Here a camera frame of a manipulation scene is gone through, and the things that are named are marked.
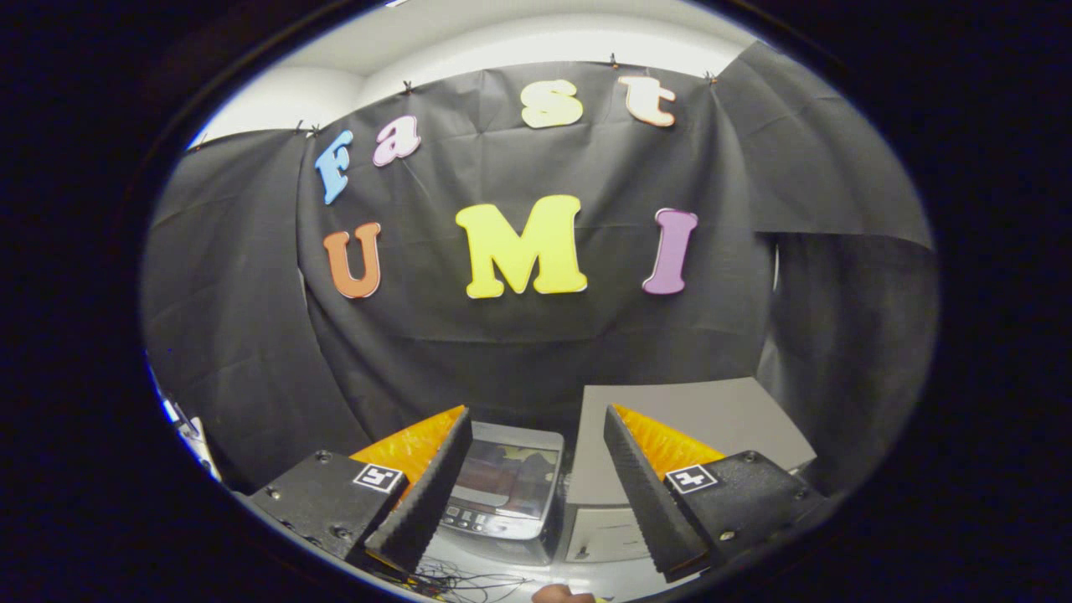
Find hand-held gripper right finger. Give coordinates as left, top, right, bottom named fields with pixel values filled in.
left=603, top=404, right=830, bottom=585

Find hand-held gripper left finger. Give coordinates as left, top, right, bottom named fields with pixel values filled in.
left=241, top=405, right=474, bottom=577

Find grey washing machine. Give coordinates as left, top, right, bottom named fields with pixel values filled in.
left=419, top=421, right=567, bottom=572

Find glass washing machine lid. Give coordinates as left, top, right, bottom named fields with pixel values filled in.
left=451, top=423, right=564, bottom=518

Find grey cabinet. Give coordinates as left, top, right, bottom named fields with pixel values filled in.
left=559, top=377, right=818, bottom=564

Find black backdrop cloth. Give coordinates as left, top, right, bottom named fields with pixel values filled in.
left=141, top=40, right=939, bottom=495

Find white and blue equipment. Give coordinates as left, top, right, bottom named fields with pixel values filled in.
left=147, top=360, right=221, bottom=483

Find thin black cables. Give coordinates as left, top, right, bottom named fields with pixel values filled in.
left=406, top=559, right=537, bottom=603

